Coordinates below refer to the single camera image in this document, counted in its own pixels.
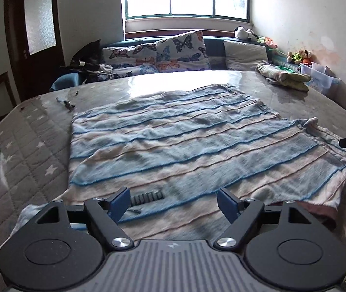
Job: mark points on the blue chair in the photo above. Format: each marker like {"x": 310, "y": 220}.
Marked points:
{"x": 65, "y": 80}

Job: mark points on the blue sofa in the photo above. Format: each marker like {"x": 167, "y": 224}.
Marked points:
{"x": 215, "y": 51}

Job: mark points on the grey pillow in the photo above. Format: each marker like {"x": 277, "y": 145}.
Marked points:
{"x": 246, "y": 54}

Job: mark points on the large clear plastic box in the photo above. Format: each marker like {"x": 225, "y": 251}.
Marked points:
{"x": 322, "y": 80}

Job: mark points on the small clear plastic box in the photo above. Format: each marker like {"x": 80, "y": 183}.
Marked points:
{"x": 322, "y": 68}

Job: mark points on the striped blue beige towel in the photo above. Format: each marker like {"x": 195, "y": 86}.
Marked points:
{"x": 176, "y": 140}

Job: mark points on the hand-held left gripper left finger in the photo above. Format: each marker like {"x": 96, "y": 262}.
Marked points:
{"x": 119, "y": 203}

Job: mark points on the brown orange plush toy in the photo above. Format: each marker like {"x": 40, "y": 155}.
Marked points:
{"x": 307, "y": 56}

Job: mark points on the green plush toy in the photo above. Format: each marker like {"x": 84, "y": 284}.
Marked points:
{"x": 299, "y": 58}

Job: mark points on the long butterfly print cushion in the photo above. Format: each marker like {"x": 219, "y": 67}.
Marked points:
{"x": 127, "y": 53}

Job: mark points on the dark wooden door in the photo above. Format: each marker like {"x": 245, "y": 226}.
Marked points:
{"x": 17, "y": 76}

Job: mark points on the upright butterfly print pillow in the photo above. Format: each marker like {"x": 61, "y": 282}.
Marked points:
{"x": 182, "y": 48}

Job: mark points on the black bag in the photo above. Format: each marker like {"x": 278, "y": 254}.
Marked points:
{"x": 84, "y": 56}

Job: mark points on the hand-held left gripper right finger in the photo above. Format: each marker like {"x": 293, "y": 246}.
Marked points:
{"x": 228, "y": 204}

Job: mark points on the white plush toy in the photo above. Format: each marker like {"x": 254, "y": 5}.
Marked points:
{"x": 241, "y": 33}

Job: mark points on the folded yellow patterned cloth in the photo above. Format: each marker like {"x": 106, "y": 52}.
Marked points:
{"x": 285, "y": 77}

